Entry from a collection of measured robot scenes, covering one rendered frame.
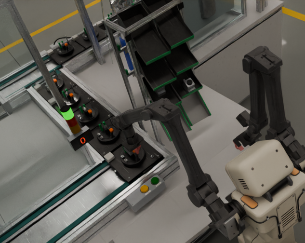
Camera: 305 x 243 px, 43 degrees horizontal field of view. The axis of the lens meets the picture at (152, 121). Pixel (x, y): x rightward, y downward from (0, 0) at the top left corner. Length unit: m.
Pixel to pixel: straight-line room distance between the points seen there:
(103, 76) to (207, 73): 0.80
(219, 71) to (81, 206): 1.58
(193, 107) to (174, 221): 0.65
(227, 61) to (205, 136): 0.98
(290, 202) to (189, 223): 0.56
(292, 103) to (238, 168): 2.29
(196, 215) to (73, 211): 0.65
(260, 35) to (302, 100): 0.78
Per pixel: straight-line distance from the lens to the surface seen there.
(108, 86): 2.85
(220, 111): 2.43
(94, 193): 2.14
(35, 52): 1.75
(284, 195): 1.57
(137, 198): 1.98
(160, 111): 1.44
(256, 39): 3.31
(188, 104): 2.20
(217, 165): 2.15
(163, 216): 2.01
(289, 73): 4.04
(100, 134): 2.29
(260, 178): 1.49
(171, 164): 2.09
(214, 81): 3.10
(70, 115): 1.89
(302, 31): 4.62
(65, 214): 2.13
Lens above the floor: 2.54
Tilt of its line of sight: 43 degrees down
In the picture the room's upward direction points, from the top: 17 degrees counter-clockwise
